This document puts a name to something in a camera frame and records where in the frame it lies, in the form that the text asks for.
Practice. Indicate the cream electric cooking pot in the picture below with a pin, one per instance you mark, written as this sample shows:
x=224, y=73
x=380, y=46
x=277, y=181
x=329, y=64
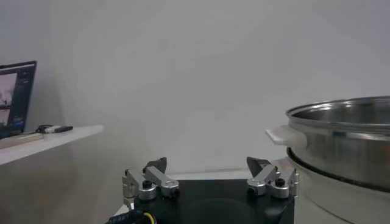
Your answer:
x=329, y=204

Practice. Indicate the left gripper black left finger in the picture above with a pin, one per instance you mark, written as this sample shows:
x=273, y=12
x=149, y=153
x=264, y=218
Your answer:
x=155, y=177

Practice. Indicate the small white and black device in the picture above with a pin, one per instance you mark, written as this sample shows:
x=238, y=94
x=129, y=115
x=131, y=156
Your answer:
x=59, y=129

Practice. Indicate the white side table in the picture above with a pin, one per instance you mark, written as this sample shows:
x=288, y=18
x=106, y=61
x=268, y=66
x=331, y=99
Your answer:
x=51, y=143

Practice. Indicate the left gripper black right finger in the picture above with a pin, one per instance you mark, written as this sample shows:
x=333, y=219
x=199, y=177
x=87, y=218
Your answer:
x=265, y=176

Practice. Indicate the perforated steel steamer basket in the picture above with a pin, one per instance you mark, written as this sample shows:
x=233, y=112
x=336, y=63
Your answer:
x=344, y=152

